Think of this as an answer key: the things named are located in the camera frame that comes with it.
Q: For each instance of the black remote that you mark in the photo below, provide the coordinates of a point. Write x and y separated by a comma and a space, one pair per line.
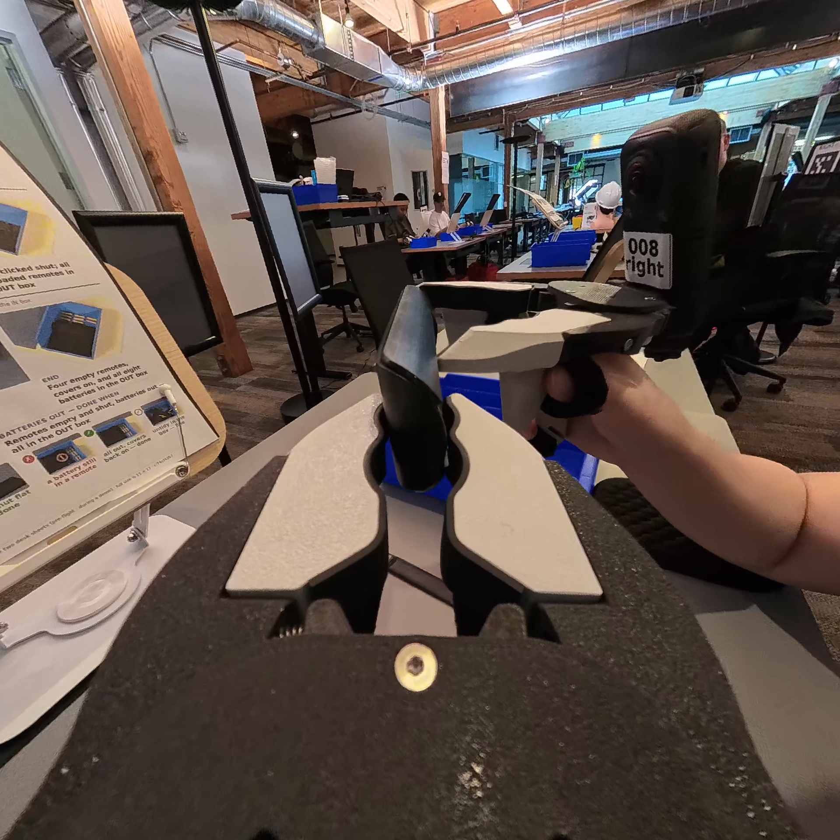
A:
410, 381

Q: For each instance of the person's right hand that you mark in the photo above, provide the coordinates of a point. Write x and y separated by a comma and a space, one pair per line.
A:
630, 407

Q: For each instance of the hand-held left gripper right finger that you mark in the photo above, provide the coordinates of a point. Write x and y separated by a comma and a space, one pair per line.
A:
525, 519

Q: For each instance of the person's right forearm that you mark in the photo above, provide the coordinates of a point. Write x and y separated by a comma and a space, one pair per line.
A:
735, 499

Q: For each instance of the black pole stand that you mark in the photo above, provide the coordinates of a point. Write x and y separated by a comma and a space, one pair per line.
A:
250, 197

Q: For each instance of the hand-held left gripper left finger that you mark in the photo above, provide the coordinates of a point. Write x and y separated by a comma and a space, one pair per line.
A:
302, 525

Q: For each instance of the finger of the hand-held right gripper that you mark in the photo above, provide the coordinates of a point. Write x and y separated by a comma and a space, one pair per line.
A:
499, 297
525, 341

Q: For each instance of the black office chair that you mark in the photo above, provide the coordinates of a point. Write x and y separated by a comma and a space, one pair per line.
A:
374, 282
788, 263

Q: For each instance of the instruction sheet on stand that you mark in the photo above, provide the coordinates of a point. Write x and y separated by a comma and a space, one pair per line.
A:
79, 394

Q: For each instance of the wooden pillar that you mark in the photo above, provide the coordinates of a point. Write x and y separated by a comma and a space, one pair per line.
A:
158, 171

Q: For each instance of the wooden background desk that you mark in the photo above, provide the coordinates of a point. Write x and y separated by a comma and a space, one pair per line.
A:
341, 208

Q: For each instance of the black floor sign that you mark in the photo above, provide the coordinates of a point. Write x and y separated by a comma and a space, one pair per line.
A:
151, 282

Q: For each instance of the silver air duct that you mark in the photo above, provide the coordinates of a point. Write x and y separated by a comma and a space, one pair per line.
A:
394, 59

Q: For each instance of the blue plastic bin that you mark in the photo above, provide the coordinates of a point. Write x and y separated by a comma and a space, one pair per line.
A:
571, 460

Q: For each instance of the black display panel stand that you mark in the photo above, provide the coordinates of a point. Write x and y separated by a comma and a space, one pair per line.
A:
289, 250

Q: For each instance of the blue storage box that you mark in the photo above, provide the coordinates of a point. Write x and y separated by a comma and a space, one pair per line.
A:
315, 194
565, 250

